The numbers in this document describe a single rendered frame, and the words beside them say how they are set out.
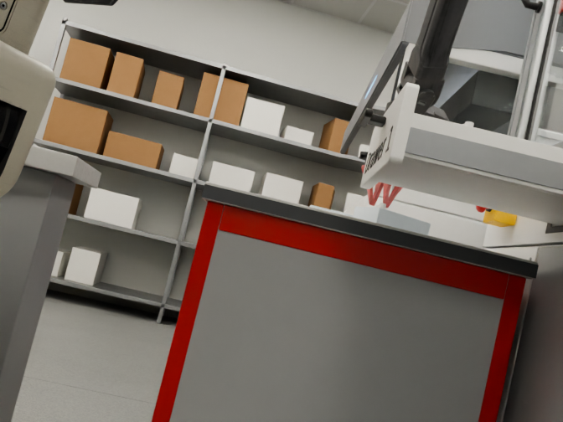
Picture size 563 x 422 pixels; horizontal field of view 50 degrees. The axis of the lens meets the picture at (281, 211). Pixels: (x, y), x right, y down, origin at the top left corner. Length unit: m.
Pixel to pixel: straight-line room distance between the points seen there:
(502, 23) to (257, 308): 1.24
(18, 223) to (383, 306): 0.71
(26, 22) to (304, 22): 4.77
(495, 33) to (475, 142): 1.12
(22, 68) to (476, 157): 0.56
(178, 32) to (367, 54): 1.62
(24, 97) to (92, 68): 4.14
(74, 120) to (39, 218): 3.50
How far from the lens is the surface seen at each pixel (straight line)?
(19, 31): 0.71
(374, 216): 1.14
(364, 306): 1.05
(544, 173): 0.87
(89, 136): 4.71
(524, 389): 1.12
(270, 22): 5.37
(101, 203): 4.61
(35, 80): 0.67
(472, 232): 1.81
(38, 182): 1.28
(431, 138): 0.83
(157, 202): 5.03
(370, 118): 0.93
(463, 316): 1.08
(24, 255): 1.28
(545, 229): 1.17
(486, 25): 1.94
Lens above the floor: 0.66
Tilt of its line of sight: 5 degrees up
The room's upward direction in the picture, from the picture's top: 14 degrees clockwise
